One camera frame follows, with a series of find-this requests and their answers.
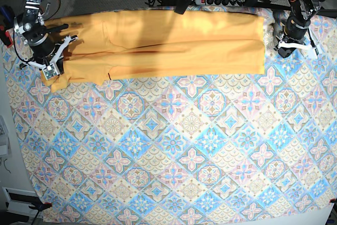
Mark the yellow orange T-shirt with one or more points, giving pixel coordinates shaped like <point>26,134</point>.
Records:
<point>159,43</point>

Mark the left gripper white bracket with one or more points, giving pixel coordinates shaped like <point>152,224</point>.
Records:
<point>291,34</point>

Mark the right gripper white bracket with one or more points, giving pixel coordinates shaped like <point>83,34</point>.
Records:
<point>48,55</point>

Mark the red black clamp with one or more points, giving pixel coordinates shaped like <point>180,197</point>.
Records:
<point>39,206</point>
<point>7,19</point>

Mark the red black clamp bottom left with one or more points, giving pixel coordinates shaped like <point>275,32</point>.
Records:
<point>39,206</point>

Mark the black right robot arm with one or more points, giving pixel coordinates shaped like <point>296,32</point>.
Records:
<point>30,25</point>

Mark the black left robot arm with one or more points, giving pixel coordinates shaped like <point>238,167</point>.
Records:
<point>282,9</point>

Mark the white vent panel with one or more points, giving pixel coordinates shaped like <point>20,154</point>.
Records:
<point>18,201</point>

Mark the black remote-like device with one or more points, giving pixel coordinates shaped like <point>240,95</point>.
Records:
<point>182,5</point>

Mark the patterned blue tile tablecloth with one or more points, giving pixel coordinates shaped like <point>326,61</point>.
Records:
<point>193,149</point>

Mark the white power strip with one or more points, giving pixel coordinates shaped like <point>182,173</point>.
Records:
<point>220,2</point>

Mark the red black clamp left top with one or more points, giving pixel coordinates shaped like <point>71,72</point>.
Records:
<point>7,19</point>

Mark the white box at left edge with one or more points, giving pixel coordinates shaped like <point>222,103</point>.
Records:
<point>4,139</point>

